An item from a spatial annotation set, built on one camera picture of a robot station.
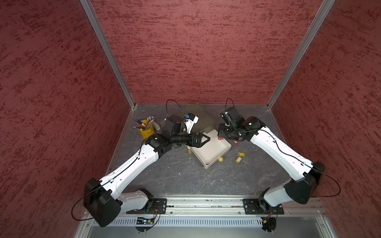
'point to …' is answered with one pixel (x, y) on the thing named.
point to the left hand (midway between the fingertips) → (202, 141)
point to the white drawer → (214, 148)
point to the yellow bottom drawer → (188, 149)
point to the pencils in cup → (146, 126)
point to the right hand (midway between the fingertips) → (220, 135)
